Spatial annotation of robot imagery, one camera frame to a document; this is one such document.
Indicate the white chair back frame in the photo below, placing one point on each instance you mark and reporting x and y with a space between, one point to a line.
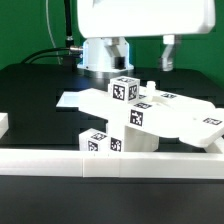
163 114

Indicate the white U-shaped fence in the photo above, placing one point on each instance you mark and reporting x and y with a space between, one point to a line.
35 162

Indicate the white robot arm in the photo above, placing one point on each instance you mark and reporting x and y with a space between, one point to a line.
96 58

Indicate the white chair seat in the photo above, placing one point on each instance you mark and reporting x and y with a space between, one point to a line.
133 140

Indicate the white part at left edge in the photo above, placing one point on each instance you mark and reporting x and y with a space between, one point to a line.
3 124

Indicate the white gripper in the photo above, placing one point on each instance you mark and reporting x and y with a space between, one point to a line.
135 18

